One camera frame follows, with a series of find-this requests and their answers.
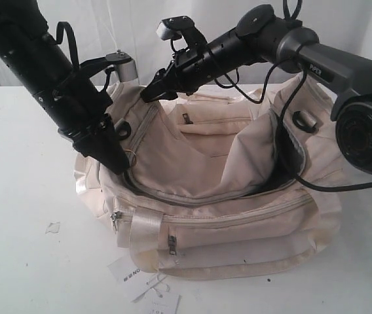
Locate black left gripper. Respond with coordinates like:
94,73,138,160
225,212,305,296
56,79,130,173

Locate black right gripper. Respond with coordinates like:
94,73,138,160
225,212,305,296
140,42,222,102

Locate beige fabric duffel bag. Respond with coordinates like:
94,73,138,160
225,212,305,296
75,75,345,279

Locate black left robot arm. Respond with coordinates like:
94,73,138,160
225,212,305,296
0,1,134,175

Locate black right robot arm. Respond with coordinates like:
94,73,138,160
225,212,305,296
141,4,372,175

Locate clear plastic scrap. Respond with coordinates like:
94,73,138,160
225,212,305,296
45,222,61,234

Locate white brand hang tag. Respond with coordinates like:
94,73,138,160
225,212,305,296
107,256,147,287

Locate white square hang tag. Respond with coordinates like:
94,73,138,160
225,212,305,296
133,284,181,314

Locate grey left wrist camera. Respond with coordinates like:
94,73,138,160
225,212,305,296
105,50,138,82

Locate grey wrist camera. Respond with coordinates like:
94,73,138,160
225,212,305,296
156,16,208,48
105,50,138,82

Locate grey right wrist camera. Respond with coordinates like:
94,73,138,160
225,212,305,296
156,16,208,48

